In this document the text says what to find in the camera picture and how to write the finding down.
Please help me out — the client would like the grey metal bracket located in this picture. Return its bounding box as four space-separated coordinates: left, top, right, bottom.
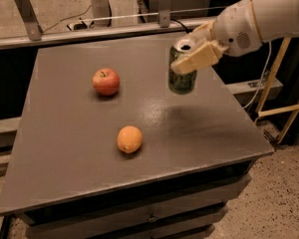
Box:
14 0 43 41
158 0 170 28

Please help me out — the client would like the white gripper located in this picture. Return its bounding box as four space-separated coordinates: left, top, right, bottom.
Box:
170 0 262 74

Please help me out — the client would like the grey metal bracket middle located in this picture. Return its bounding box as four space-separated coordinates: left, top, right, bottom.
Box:
158 0 170 28

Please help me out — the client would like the metal railing bar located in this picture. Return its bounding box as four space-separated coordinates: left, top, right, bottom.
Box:
0 15 223 52

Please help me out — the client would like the black cable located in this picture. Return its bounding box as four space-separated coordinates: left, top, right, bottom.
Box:
170 18 192 34

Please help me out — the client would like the orange fruit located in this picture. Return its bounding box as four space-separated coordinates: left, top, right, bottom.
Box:
117 125 143 153

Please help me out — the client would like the green soda can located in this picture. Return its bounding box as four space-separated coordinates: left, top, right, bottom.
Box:
168 38 197 95

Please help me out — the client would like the grey drawer cabinet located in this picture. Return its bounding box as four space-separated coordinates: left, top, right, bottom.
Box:
0 34 272 239

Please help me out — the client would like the red apple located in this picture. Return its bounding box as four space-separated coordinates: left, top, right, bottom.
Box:
93 68 121 96

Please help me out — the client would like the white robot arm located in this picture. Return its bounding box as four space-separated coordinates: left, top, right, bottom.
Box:
171 0 299 75

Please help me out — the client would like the yellow wooden frame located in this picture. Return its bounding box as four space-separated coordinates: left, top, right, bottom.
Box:
254 38 299 144

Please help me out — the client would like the grey metal bracket left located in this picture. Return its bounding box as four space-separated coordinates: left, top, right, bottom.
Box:
14 0 43 41

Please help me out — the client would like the white cable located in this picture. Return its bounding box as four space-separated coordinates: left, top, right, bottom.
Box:
242 41 273 111

